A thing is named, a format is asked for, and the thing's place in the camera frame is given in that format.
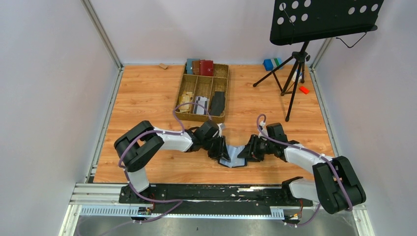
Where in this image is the black card holder with sleeves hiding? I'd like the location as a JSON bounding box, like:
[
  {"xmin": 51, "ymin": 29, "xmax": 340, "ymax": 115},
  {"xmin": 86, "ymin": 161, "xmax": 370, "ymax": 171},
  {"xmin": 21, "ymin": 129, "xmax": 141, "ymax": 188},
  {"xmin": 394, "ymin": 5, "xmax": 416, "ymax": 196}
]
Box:
[{"xmin": 217, "ymin": 145, "xmax": 247, "ymax": 168}]

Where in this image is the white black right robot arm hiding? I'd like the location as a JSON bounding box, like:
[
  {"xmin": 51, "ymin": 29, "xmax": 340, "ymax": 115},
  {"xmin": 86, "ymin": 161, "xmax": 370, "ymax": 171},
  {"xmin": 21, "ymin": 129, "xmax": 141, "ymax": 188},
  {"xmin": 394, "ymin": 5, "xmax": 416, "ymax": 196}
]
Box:
[{"xmin": 237, "ymin": 123, "xmax": 366, "ymax": 214}]

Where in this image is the silver black cards stack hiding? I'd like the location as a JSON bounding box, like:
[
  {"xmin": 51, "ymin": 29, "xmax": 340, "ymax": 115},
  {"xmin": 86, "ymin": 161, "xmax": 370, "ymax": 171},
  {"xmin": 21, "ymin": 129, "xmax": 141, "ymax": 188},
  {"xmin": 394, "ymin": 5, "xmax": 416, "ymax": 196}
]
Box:
[{"xmin": 192, "ymin": 96, "xmax": 209, "ymax": 115}]

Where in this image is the gold cards stack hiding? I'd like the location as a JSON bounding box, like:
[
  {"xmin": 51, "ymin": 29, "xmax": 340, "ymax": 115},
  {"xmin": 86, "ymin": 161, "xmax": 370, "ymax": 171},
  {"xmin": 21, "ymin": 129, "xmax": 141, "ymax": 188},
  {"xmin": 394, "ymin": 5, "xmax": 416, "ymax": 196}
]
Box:
[{"xmin": 178, "ymin": 91, "xmax": 194, "ymax": 113}]

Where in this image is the red card wallet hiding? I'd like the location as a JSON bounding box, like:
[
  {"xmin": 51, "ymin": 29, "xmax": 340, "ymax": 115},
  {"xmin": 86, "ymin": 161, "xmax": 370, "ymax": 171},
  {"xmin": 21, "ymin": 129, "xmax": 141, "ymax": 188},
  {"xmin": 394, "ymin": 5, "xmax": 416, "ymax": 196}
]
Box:
[{"xmin": 199, "ymin": 60, "xmax": 214, "ymax": 76}]

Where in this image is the blue card wallet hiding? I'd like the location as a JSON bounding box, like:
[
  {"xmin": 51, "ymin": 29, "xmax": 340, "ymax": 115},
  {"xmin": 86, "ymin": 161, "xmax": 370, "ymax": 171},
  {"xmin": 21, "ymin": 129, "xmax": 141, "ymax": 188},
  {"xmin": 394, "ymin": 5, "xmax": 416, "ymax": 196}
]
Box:
[{"xmin": 185, "ymin": 59, "xmax": 200, "ymax": 75}]

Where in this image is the brown card wallet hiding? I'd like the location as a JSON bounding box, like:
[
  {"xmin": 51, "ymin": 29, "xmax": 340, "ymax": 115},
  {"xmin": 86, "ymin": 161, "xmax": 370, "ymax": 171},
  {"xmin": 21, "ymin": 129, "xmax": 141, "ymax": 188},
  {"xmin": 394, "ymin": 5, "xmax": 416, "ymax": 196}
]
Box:
[{"xmin": 191, "ymin": 60, "xmax": 200, "ymax": 75}]

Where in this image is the woven wicker tray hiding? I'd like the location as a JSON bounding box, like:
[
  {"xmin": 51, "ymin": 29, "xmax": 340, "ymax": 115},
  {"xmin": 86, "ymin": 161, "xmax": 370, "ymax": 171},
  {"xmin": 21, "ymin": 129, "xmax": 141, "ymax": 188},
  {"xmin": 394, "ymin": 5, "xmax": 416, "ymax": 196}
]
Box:
[{"xmin": 174, "ymin": 63, "xmax": 230, "ymax": 123}]

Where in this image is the red block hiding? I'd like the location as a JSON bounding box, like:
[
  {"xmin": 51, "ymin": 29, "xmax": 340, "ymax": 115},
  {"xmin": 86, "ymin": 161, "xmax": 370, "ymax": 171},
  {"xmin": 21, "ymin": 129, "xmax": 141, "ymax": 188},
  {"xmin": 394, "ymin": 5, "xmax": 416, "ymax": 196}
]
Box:
[{"xmin": 299, "ymin": 86, "xmax": 310, "ymax": 94}]

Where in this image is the blue block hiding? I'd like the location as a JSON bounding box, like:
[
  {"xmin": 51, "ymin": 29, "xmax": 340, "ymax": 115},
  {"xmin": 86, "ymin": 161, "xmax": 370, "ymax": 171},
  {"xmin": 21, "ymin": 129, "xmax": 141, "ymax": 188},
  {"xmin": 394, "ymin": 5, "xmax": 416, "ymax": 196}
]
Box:
[{"xmin": 263, "ymin": 59, "xmax": 276, "ymax": 71}]

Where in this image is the green block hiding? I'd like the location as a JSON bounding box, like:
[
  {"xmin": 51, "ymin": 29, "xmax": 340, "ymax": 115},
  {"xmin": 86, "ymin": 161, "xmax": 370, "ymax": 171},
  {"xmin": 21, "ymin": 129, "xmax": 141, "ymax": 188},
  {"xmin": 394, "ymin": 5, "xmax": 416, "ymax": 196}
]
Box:
[{"xmin": 272, "ymin": 58, "xmax": 282, "ymax": 68}]

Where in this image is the small wooden block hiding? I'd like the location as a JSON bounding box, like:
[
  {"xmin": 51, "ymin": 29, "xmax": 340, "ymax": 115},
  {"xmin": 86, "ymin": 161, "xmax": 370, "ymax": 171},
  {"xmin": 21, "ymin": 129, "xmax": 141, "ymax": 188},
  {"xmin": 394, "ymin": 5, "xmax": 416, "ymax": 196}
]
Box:
[{"xmin": 159, "ymin": 63, "xmax": 168, "ymax": 70}]

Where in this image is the black music stand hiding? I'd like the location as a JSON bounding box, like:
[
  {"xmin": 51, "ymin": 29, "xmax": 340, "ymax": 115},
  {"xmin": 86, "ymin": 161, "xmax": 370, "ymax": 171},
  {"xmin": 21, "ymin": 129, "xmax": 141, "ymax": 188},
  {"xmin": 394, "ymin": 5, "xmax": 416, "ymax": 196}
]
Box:
[{"xmin": 266, "ymin": 0, "xmax": 383, "ymax": 121}]

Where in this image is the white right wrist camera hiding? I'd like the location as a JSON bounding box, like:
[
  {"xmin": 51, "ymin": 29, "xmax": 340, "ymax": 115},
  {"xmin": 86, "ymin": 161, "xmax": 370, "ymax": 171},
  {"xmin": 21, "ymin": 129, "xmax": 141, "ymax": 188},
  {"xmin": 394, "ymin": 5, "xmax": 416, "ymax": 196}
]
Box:
[{"xmin": 258, "ymin": 121, "xmax": 268, "ymax": 138}]

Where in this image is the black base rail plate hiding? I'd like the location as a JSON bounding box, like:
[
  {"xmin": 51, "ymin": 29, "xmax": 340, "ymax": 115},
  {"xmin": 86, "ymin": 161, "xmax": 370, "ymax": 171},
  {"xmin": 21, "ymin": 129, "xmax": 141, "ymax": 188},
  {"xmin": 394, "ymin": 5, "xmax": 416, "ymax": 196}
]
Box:
[{"xmin": 119, "ymin": 184, "xmax": 313, "ymax": 210}]

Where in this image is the white slotted cable duct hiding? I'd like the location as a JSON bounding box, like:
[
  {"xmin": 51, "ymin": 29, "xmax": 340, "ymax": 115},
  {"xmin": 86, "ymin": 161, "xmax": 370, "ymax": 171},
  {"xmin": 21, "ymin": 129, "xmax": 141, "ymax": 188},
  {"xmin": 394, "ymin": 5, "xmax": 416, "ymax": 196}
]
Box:
[{"xmin": 80, "ymin": 202, "xmax": 284, "ymax": 220}]

